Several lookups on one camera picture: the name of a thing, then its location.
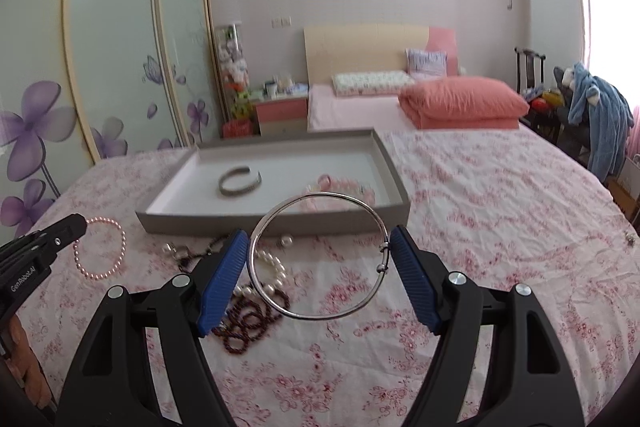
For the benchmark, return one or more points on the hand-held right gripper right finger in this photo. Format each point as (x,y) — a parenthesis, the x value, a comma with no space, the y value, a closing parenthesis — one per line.
(415,282)

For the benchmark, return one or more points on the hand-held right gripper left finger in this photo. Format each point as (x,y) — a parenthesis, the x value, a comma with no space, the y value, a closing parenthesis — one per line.
(225,277)

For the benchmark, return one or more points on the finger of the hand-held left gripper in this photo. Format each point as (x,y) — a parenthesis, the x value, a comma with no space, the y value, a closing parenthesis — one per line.
(67,229)

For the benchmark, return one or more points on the silver bangle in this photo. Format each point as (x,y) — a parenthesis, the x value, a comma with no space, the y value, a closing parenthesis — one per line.
(381,268)

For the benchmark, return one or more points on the grey jewelry tray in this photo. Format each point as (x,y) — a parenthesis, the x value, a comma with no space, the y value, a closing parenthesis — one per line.
(210,172)

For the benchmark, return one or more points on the person's left hand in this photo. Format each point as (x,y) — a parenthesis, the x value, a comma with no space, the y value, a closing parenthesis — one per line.
(22,357)

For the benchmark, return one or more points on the pink floral bedsheet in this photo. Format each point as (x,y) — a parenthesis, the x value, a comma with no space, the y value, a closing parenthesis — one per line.
(500,217)

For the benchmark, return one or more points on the red waste bin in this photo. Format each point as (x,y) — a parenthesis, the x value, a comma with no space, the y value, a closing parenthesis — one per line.
(236,129)

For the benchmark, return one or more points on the pink and beige nightstand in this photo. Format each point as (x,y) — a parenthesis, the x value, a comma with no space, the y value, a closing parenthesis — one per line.
(280,112)

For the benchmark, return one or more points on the pink bed mattress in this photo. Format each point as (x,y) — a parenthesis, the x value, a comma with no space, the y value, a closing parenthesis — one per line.
(350,112)

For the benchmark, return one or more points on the folded orange quilt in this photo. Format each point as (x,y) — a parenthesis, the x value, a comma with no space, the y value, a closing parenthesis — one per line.
(460,99)

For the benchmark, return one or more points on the floral glass sliding wardrobe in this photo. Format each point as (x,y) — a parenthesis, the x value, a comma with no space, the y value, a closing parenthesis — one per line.
(115,32)

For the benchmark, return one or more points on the patterned flat pillow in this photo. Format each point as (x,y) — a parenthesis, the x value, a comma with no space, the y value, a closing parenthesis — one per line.
(372,82)

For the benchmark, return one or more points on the plush toy display tower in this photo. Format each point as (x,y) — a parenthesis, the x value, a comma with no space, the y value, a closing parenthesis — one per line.
(234,67)

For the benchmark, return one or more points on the purple printed cushion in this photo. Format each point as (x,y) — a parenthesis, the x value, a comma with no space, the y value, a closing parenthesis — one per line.
(426,63)

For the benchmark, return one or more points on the colourful plush toy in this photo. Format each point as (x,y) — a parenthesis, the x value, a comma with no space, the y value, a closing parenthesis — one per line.
(550,98)

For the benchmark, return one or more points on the white paper bag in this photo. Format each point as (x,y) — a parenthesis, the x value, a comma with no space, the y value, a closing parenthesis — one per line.
(627,179)

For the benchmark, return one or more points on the beige and pink headboard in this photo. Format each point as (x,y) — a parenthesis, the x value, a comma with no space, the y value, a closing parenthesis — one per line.
(360,47)

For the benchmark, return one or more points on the dark wooden chair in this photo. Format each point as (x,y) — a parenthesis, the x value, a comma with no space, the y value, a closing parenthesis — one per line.
(530,67)

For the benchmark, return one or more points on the blue fleece robe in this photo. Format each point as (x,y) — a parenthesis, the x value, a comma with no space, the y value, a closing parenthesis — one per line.
(602,117)

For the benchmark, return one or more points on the white wall socket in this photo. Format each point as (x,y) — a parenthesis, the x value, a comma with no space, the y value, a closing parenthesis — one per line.
(281,22)

